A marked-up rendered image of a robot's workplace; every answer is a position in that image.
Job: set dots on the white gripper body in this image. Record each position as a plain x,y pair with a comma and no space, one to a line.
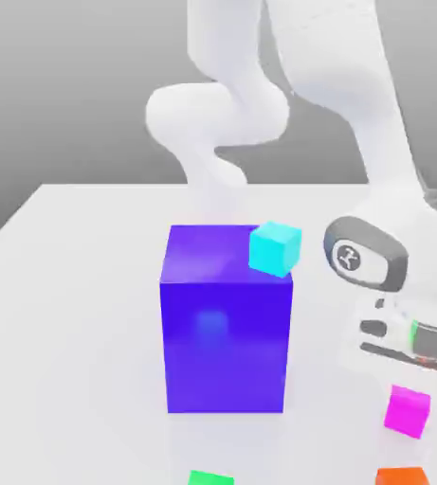
400,362

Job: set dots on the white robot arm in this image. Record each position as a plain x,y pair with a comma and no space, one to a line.
248,110

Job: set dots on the small magenta cube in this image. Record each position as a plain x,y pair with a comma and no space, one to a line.
405,413

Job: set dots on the small orange cube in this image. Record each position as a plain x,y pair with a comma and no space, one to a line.
402,477

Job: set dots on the small cyan cube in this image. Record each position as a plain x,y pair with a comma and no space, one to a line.
271,248

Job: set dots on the small green cube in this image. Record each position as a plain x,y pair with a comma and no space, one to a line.
210,478

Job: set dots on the large blue box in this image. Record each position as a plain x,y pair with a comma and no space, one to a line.
225,348

